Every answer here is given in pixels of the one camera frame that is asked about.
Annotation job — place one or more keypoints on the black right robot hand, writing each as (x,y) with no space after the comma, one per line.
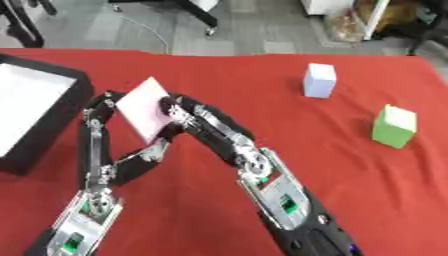
(216,128)

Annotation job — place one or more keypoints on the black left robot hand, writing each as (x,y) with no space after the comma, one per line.
(93,133)

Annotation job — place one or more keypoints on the pink block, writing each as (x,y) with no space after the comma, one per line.
(143,108)

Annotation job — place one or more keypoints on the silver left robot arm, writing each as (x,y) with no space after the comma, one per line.
(76,223)

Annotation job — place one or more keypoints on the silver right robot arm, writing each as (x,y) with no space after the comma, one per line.
(291,203)

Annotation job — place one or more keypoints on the black box white inside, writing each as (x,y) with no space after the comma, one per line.
(29,106)

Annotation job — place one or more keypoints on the white block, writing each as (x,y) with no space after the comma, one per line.
(319,80)

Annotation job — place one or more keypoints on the black wheeled stand base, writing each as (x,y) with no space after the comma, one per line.
(192,10)

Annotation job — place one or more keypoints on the black chair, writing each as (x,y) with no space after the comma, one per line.
(23,20)

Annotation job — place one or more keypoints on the clear plastic bag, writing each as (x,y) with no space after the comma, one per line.
(345,26)

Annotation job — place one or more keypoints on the white cabinet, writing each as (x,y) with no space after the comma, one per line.
(344,13)

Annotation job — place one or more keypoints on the green block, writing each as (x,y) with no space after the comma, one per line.
(395,126)

